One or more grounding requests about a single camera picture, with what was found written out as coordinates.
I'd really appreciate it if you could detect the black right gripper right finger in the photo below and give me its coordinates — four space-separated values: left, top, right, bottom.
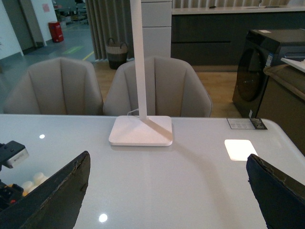
246 154 305 229

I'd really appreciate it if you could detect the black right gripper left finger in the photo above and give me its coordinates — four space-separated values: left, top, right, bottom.
0 151 91 229

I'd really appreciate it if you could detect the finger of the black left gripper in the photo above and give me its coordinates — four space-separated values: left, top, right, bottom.
0 182 23 210

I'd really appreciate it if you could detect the yellow two-stud block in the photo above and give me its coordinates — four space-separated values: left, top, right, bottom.
7 184 28 197

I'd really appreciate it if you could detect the white studded base plate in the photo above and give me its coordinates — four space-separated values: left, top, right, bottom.
21 172 50 193

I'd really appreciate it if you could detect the table label sticker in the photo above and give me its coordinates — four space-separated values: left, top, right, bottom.
227 118 267 130

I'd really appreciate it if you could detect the white desk lamp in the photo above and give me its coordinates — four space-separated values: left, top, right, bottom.
109 0 173 146

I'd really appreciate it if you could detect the beige chair right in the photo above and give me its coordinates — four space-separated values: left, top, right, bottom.
102 56 213 118

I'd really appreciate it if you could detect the beige chair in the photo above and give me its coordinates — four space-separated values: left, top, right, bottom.
3 57 103 115
102 56 213 118

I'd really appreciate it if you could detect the beige chair left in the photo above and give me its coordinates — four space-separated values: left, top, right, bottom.
3 57 103 115

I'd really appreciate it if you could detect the black washing machine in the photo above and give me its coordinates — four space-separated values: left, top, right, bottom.
233 29 305 118

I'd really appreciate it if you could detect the woven basket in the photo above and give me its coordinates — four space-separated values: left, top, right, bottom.
106 38 128 70

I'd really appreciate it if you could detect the red bin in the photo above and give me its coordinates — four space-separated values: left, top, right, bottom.
48 21 64 42

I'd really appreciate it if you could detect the dark counter cabinet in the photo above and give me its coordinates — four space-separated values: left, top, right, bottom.
171 6 305 69

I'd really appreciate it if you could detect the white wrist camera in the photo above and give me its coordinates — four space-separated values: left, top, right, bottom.
0 141 29 168

